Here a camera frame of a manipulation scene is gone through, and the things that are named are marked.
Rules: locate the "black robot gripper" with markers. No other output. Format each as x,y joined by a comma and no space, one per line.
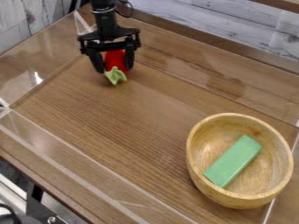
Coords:
121,39

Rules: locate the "red plush strawberry green leaves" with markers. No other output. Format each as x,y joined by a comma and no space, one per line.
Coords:
114,66

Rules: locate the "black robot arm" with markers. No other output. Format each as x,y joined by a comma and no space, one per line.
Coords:
104,10

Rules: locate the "clear acrylic tray barrier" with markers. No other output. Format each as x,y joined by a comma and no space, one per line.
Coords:
102,146

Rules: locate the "light wooden bowl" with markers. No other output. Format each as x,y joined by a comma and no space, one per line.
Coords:
267,174

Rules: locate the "green rectangular block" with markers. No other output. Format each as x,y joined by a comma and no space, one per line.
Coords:
232,161

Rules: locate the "black table leg bracket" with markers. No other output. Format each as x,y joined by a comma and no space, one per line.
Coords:
36,209

